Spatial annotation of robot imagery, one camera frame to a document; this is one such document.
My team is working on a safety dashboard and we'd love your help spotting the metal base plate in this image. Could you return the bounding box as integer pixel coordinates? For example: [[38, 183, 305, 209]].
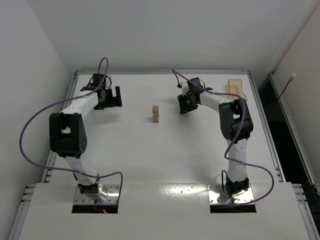
[[73, 184, 120, 206], [207, 184, 255, 206]]

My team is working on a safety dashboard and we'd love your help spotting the wooden cube lettered H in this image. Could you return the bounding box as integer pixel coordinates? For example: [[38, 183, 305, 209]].
[[152, 105, 159, 113]]

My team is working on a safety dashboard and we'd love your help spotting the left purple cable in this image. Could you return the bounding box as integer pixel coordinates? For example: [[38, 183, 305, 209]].
[[18, 57, 123, 198]]

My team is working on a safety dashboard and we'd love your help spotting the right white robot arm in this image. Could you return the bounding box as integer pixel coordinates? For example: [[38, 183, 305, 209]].
[[177, 77, 254, 197]]

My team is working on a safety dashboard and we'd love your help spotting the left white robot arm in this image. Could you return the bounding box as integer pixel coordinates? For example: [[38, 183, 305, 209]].
[[49, 73, 122, 202]]

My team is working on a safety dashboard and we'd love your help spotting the black wall cable white plug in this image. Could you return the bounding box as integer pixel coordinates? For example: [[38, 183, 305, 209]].
[[266, 72, 296, 119]]

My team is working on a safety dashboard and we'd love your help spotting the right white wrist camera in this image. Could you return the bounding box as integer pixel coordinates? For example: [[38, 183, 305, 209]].
[[177, 81, 190, 96]]

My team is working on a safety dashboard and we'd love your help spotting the transparent orange plastic box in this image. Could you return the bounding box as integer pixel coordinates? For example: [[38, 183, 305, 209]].
[[225, 79, 248, 101]]

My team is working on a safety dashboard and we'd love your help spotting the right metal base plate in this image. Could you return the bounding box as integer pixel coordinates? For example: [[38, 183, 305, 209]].
[[207, 184, 255, 206]]

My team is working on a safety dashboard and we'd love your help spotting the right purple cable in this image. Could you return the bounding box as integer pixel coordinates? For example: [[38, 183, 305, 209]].
[[171, 69, 275, 208]]

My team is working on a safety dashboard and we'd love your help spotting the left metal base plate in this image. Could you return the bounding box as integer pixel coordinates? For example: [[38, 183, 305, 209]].
[[73, 184, 120, 206]]

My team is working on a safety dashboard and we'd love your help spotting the purple cable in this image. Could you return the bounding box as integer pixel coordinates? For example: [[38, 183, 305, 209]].
[[171, 69, 275, 208], [18, 57, 123, 198]]

